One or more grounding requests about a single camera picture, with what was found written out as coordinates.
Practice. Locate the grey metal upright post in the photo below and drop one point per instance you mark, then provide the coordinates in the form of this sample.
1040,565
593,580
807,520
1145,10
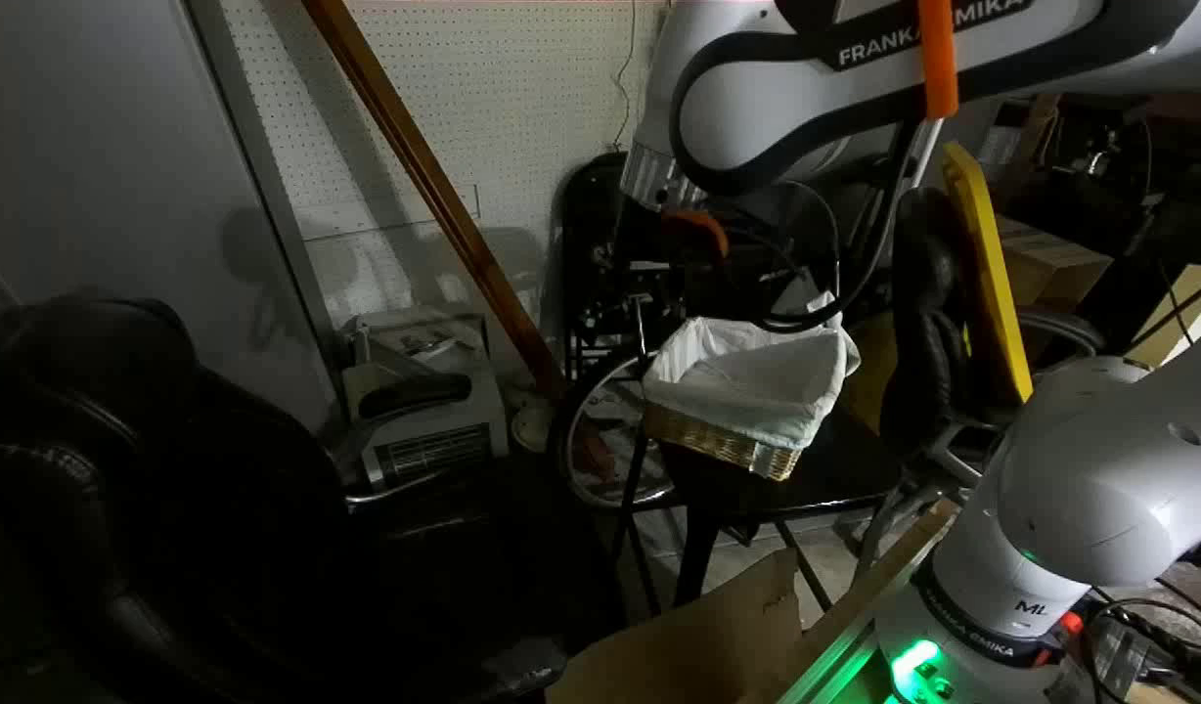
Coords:
267,196

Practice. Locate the black plastic chair backrest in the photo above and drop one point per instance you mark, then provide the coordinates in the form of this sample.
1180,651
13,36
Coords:
585,236

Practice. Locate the yellow curved frame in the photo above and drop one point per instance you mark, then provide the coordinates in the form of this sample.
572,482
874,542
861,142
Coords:
990,258

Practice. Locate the grey plastic bin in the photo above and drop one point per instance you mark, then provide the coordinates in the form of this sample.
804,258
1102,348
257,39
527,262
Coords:
425,392

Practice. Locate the white pegboard panel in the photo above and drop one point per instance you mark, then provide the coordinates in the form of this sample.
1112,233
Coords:
520,78

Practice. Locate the large black padded chair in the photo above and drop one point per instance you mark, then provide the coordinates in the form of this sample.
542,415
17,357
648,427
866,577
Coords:
169,520

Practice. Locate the long brown wooden plank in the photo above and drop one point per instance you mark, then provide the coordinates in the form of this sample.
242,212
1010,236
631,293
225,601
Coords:
429,170

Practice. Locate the flat brown cardboard sheet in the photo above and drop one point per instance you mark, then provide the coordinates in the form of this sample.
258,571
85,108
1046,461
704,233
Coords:
703,640

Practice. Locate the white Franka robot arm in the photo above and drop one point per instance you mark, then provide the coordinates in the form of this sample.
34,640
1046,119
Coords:
1110,492

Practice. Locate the brown cardboard box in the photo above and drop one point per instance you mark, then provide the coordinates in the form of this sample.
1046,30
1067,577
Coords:
1051,267

